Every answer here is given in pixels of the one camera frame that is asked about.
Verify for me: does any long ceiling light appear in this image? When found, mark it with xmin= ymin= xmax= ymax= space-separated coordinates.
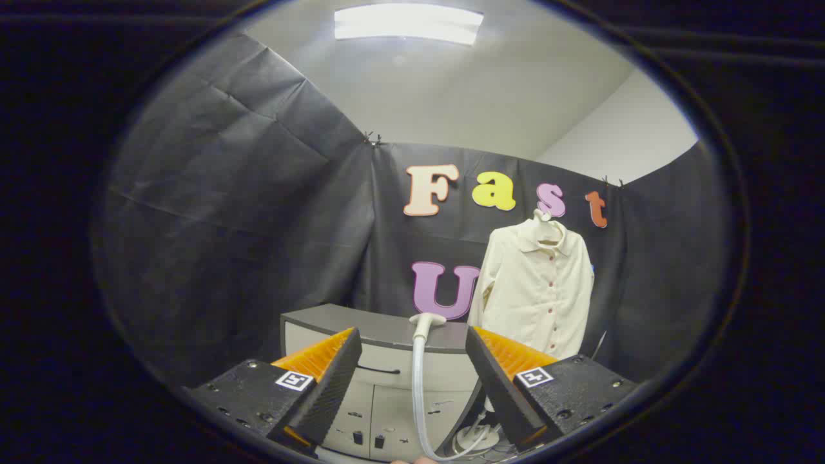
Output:
xmin=334 ymin=3 xmax=484 ymax=46

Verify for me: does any white cabinet with grey top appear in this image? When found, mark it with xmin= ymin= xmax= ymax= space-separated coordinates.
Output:
xmin=280 ymin=304 xmax=485 ymax=462

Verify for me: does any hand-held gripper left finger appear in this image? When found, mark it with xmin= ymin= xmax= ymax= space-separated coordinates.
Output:
xmin=184 ymin=327 xmax=363 ymax=456

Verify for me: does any cream button shirt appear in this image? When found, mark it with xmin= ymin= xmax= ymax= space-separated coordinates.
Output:
xmin=467 ymin=219 xmax=595 ymax=360

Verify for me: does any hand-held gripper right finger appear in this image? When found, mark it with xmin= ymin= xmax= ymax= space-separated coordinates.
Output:
xmin=465 ymin=325 xmax=639 ymax=452

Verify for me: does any white clothes hanger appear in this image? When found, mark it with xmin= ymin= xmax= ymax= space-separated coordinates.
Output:
xmin=532 ymin=208 xmax=564 ymax=244

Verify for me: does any white garment steamer base unit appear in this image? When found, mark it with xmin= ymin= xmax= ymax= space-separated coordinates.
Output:
xmin=451 ymin=412 xmax=502 ymax=456

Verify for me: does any black backdrop cloth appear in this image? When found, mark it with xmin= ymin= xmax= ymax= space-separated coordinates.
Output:
xmin=97 ymin=32 xmax=732 ymax=391

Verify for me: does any white garment steamer nozzle with hose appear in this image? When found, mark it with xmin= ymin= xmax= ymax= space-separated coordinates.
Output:
xmin=409 ymin=313 xmax=494 ymax=463

